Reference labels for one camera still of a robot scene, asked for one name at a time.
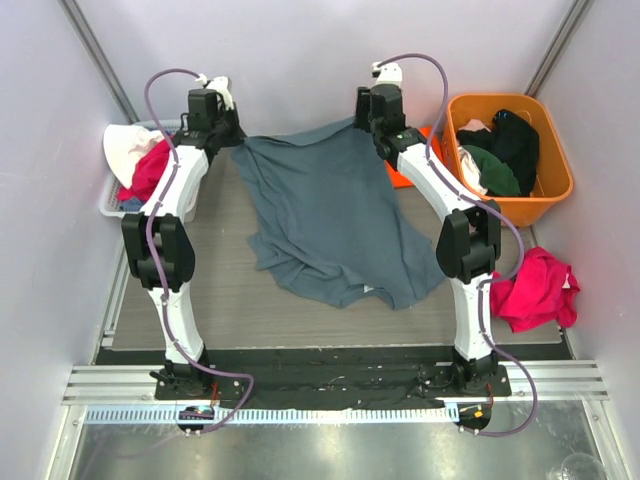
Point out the pink shirt on table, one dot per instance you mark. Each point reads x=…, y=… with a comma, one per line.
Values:
x=544, y=290

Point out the pink shirt in basket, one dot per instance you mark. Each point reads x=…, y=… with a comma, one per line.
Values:
x=147, y=174

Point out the dark green garment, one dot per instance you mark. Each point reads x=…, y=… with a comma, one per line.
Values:
x=496, y=176

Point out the grey-blue t shirt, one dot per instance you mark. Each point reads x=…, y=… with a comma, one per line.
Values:
x=330, y=225

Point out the black garment in tub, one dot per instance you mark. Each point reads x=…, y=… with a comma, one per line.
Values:
x=514, y=142

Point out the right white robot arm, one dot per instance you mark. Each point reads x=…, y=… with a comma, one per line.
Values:
x=469, y=242

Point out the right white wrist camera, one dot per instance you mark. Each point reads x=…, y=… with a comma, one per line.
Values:
x=387, y=74

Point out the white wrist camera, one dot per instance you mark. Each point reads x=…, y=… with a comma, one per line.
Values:
x=220, y=84
x=387, y=74

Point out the white perforated basket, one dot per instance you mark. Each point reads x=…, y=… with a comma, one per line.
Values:
x=109, y=204

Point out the white garment in tub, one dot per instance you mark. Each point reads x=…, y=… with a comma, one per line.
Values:
x=470, y=170

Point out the blue cloth in basket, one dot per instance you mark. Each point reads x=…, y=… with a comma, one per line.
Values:
x=131, y=205

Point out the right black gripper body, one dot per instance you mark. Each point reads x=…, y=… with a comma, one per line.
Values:
x=363, y=118

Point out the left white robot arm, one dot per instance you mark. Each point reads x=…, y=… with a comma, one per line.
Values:
x=159, y=252

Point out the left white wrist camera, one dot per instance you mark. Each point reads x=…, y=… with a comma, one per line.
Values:
x=220, y=84

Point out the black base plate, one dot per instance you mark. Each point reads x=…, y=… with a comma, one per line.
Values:
x=355, y=377

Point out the white cloth in basket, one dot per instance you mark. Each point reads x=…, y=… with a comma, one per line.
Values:
x=124, y=146

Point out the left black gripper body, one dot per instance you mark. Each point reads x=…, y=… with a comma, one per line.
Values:
x=231, y=132

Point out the white slotted cable duct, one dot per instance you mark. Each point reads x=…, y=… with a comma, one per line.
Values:
x=197, y=415

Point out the orange plastic tub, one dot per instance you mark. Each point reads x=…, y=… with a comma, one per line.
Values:
x=554, y=181

